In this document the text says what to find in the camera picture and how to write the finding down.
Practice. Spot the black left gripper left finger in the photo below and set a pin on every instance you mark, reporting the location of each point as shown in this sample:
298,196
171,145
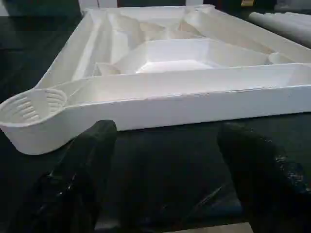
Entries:
73,184

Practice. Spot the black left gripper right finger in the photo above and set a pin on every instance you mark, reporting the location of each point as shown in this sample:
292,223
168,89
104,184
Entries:
272,184

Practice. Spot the white plastic table top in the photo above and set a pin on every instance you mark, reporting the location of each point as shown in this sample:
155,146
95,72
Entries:
184,104

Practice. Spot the black work mat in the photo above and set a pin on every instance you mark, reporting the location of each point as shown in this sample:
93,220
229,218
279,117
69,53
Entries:
160,165

